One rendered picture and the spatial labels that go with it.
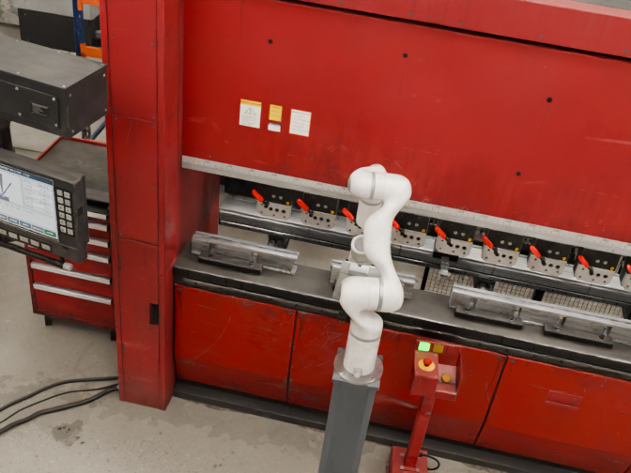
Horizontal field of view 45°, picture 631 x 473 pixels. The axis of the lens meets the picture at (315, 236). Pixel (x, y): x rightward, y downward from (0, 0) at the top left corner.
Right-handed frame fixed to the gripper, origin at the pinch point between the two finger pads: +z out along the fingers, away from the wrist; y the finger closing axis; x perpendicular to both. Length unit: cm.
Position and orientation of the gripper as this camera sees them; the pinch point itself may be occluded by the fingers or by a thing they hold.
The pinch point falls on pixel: (360, 262)
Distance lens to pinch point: 340.6
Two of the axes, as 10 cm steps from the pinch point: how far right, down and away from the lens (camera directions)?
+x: -2.2, 9.4, -2.5
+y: -9.8, -2.0, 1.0
